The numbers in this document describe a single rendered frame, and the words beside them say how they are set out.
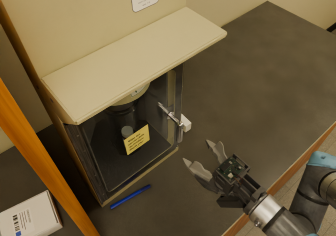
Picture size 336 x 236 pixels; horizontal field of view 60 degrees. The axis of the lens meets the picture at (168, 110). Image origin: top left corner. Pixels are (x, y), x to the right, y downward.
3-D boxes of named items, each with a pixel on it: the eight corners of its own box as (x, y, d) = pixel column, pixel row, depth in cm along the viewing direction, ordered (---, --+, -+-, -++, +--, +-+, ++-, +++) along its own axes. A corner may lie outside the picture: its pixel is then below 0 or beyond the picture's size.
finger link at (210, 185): (200, 163, 76) (231, 179, 73) (199, 167, 77) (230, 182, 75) (192, 178, 74) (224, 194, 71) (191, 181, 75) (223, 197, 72)
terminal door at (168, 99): (101, 200, 87) (64, 121, 56) (178, 144, 99) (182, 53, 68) (103, 202, 87) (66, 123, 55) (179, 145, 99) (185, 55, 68)
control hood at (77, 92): (56, 117, 54) (37, 78, 46) (184, 44, 67) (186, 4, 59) (88, 158, 49) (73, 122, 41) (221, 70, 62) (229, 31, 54)
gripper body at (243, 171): (232, 150, 72) (273, 184, 66) (227, 166, 79) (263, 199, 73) (211, 168, 69) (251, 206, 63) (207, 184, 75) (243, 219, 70)
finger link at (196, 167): (184, 148, 74) (217, 164, 71) (183, 159, 79) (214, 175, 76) (178, 157, 73) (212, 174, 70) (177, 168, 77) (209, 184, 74)
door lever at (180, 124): (172, 129, 88) (166, 133, 87) (173, 109, 80) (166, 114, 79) (184, 140, 85) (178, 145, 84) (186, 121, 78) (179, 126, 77)
